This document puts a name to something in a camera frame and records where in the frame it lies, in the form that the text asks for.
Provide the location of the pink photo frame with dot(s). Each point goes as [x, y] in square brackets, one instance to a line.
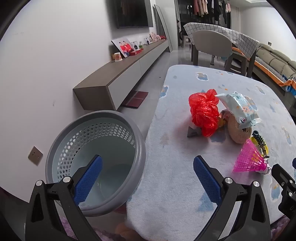
[154, 37]

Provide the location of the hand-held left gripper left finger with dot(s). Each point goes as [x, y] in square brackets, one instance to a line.
[89, 178]

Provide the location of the small photo frame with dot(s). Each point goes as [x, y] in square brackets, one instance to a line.
[148, 41]
[135, 45]

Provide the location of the olive green sofa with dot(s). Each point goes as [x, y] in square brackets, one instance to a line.
[275, 55]

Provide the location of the pink plastic shuttlecock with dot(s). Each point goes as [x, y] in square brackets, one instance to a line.
[249, 160]

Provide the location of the beige round plush toy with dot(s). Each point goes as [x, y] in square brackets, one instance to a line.
[235, 135]

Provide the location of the row of hanging clothes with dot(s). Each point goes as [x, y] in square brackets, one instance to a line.
[208, 9]

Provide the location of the large photo frame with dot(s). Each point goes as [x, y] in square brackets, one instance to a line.
[123, 47]

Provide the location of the flat red box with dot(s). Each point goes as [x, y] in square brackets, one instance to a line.
[136, 52]

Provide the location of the black wall television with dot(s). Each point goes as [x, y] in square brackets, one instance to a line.
[131, 14]

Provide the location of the yellow round disc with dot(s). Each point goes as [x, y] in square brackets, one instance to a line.
[252, 139]

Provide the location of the red plastic bag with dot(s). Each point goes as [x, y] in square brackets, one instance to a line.
[203, 111]

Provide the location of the bronze wall socket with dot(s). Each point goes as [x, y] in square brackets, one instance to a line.
[35, 155]

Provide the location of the tall leaning mirror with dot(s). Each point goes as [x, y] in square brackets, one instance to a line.
[163, 25]

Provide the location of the dark red floor mat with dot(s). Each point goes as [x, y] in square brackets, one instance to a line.
[135, 99]

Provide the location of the small green bottle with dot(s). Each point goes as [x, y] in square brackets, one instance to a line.
[141, 45]

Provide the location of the white checked tablecloth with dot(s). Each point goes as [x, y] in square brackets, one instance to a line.
[245, 41]

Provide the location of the orange snack wrapper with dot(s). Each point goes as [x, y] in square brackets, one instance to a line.
[223, 119]

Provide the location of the light blue wet wipes packet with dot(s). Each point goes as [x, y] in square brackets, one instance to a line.
[240, 109]

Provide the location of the grey dining chair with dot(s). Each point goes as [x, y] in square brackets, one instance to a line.
[211, 42]

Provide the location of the grey stool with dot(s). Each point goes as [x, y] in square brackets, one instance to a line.
[186, 41]

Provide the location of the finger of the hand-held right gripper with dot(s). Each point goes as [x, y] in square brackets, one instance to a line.
[294, 163]
[281, 173]

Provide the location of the small grey cloth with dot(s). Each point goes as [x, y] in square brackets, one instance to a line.
[192, 133]

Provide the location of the black ribbed stick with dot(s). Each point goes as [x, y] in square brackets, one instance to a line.
[259, 139]

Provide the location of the orange round object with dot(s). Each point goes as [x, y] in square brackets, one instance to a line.
[124, 229]

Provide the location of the printed paper cup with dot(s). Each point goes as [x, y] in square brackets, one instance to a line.
[117, 57]

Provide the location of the grey perforated waste basket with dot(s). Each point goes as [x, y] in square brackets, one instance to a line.
[69, 139]

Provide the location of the orange houndstooth blanket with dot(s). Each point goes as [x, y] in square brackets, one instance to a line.
[270, 70]

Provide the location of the long grey tv cabinet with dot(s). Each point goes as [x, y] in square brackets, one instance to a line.
[120, 69]

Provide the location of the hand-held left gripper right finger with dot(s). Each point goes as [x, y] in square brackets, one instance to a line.
[207, 178]

